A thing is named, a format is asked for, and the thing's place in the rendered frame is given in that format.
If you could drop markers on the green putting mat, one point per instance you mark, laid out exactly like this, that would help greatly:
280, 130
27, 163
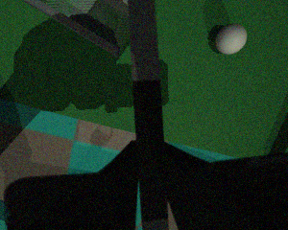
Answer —
232, 104

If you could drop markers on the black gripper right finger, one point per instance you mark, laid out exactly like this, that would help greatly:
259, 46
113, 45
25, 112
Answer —
196, 189

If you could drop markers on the white golf ball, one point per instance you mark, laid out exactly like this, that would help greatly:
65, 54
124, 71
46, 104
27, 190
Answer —
231, 38

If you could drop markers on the red golf putter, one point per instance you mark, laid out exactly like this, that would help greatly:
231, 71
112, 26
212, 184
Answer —
148, 118

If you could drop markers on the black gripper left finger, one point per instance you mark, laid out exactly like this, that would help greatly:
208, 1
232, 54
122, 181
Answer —
109, 194

